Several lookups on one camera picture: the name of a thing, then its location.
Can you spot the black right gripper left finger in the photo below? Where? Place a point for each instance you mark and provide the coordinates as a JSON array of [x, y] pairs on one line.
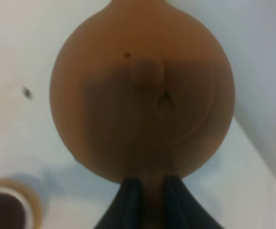
[[126, 209]]

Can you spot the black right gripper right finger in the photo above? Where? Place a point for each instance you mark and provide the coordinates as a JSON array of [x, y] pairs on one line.
[[182, 210]]

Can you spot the brown clay teapot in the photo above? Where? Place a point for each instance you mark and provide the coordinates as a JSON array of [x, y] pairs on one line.
[[142, 90]]

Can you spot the right orange coaster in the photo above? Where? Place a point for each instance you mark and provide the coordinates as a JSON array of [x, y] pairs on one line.
[[30, 195]]

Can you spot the right white teacup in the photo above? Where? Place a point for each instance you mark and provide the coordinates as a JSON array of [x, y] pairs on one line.
[[15, 210]]

